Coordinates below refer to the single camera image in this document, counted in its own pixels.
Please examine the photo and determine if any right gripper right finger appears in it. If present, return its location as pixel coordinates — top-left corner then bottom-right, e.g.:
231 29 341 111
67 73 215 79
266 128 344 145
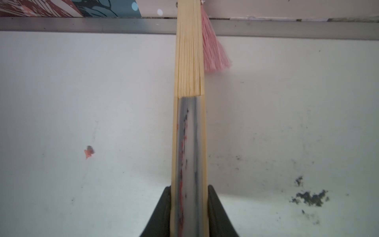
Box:
208 185 239 237

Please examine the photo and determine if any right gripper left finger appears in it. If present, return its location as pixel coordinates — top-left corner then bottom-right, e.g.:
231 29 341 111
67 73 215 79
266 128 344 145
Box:
140 186 171 237

